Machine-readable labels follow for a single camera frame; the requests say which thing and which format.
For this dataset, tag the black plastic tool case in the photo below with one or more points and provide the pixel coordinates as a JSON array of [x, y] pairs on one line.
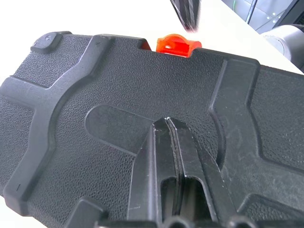
[[118, 83]]

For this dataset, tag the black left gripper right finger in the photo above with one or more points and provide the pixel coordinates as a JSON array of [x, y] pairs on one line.
[[197, 175]]

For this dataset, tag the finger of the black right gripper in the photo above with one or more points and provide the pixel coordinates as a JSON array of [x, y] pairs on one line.
[[187, 14]]

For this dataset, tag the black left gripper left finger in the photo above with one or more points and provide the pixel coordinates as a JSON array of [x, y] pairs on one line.
[[156, 166]]

